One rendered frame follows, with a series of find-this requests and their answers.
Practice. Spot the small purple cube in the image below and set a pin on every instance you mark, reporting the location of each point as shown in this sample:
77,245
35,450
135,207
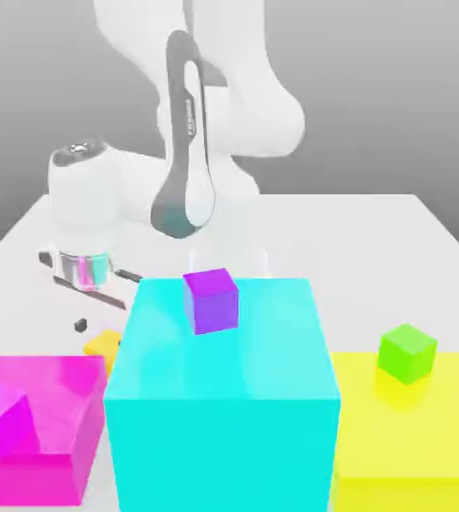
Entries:
215,308

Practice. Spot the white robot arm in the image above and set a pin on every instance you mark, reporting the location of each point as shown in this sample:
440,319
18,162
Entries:
197,100

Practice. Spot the large yellow box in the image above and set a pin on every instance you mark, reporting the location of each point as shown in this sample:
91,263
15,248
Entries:
409,440

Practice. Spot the large magenta box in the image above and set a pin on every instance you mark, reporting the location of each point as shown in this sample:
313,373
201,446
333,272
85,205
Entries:
69,440

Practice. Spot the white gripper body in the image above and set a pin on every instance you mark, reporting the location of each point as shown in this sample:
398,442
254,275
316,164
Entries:
93,296

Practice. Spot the large cyan box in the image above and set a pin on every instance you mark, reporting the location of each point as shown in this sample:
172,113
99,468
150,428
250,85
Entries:
221,420

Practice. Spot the small magenta cube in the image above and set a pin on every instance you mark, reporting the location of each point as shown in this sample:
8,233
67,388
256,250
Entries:
5,428

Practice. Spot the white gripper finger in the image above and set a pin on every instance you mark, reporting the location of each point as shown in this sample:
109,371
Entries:
80,325

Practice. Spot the small orange cube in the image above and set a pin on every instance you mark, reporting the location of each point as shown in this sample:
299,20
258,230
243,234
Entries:
101,348

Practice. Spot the small green cube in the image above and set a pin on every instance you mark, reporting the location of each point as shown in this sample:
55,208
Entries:
407,358

